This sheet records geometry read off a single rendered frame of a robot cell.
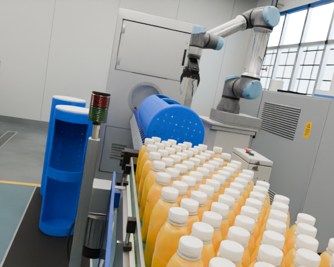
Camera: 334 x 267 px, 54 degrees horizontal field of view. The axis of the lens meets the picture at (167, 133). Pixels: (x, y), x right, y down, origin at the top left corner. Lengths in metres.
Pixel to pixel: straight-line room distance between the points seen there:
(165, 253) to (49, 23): 6.31
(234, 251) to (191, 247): 0.07
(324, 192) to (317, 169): 0.24
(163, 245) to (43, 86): 6.23
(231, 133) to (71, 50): 5.07
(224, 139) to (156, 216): 1.31
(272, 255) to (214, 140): 1.46
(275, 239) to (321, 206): 2.60
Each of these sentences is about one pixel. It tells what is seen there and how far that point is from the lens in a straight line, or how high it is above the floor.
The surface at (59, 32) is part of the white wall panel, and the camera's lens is 6.76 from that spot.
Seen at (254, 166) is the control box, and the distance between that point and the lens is 1.36.
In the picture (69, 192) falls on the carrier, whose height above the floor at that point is 0.38.
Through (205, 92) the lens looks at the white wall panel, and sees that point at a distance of 7.15.
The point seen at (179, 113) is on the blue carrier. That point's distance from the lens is 1.59.
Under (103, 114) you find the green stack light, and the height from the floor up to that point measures 1.19.
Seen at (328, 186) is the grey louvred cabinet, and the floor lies 0.70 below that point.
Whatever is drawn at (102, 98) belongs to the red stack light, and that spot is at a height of 1.24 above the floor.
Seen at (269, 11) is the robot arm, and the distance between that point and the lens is 2.04.
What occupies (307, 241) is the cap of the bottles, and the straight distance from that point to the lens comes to 0.70.
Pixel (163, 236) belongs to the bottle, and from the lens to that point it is 0.67.
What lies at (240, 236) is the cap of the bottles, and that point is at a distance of 0.63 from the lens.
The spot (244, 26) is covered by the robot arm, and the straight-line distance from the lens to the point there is 2.13.
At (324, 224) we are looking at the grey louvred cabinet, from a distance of 3.36.
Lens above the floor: 1.33
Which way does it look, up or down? 9 degrees down
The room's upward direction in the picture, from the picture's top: 11 degrees clockwise
